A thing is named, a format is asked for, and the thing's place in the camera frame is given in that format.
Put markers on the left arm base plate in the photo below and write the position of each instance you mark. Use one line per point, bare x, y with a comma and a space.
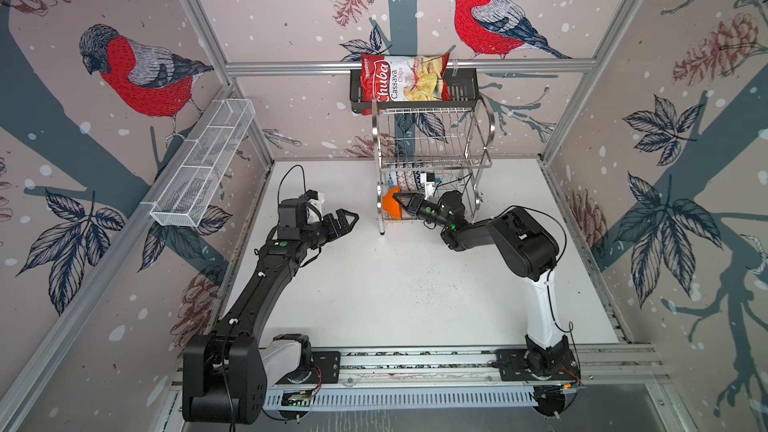
312, 367

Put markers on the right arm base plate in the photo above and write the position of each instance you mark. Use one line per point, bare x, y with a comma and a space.
517, 365

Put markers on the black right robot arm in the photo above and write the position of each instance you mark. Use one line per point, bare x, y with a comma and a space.
528, 250

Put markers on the red cassava chips bag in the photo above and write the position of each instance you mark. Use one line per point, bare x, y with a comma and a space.
391, 78

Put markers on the orange plastic bowl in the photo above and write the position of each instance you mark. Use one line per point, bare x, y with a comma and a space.
391, 208

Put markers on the black wall basket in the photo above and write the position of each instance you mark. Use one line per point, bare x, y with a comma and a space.
461, 86

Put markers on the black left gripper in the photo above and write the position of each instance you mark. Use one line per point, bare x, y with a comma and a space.
344, 227

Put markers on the blue floral ceramic bowl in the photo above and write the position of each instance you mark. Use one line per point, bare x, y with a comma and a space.
391, 179

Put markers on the stainless steel dish rack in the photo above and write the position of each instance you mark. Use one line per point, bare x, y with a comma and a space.
454, 143

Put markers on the aluminium mounting rail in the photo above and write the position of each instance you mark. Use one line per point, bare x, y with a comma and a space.
472, 366

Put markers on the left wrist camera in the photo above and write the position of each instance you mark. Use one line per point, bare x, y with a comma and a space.
314, 197

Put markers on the red patterned ceramic bowl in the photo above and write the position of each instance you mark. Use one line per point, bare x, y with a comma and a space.
401, 180

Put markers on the white brown patterned bowl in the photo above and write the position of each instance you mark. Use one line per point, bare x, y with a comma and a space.
409, 178

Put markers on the white wire mesh shelf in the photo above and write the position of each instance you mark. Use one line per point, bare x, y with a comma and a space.
191, 189

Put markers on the blue geometric upturned bowl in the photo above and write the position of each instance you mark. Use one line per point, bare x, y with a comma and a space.
417, 180

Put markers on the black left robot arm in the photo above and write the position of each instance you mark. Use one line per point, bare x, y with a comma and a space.
226, 373

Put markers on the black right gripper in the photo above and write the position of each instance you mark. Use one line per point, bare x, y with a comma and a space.
416, 206

